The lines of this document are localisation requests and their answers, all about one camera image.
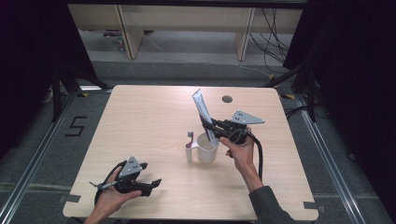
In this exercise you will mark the round grey table grommet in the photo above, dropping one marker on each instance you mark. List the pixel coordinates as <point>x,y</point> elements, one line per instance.
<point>227,99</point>

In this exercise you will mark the dark curtain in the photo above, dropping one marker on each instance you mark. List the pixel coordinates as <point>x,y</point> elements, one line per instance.
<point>28,62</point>
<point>358,77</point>

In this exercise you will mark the black metal stand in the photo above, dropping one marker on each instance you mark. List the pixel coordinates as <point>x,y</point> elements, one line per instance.
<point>56,93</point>
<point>311,93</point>

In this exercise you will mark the white toothpaste tube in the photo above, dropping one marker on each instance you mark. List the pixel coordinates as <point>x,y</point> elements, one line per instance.
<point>202,110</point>

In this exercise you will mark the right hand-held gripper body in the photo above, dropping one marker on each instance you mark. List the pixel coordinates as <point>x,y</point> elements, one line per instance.
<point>239,124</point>

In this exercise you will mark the person's left hand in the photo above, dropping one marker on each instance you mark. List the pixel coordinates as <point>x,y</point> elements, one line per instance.
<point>112,199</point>

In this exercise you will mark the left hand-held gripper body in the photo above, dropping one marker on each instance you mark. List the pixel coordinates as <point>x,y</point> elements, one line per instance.
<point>130,169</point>

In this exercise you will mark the pink and grey toothbrush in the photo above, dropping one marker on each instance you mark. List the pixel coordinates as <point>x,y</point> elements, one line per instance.
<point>190,135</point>

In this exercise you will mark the metal floor rail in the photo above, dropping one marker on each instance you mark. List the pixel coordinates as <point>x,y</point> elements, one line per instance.
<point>34,158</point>
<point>330,161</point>

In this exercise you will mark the white cup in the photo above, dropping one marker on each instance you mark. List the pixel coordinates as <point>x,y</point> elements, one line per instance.
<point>207,152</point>

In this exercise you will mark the person's right hand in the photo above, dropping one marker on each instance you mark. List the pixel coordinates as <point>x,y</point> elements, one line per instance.
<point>241,154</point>

